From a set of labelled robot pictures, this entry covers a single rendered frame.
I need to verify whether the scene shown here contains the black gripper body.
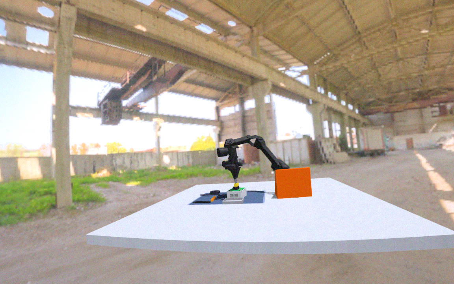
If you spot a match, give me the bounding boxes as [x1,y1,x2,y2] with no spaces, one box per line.
[225,155,243,170]

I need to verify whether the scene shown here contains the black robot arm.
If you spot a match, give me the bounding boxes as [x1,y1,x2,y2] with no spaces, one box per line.
[217,135,290,171]

